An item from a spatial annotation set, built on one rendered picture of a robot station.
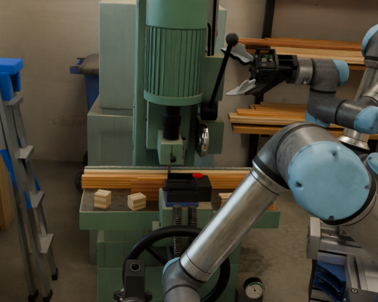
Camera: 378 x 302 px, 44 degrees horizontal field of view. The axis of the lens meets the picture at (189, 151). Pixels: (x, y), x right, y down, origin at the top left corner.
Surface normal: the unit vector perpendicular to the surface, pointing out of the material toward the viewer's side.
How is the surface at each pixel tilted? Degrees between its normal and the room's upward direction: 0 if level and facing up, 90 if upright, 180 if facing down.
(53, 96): 90
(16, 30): 90
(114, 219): 90
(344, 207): 85
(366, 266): 0
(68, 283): 0
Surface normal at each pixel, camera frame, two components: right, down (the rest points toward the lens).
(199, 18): 0.74, 0.28
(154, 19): -0.66, 0.23
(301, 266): 0.06, -0.93
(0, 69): 0.07, 0.36
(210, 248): -0.27, 0.11
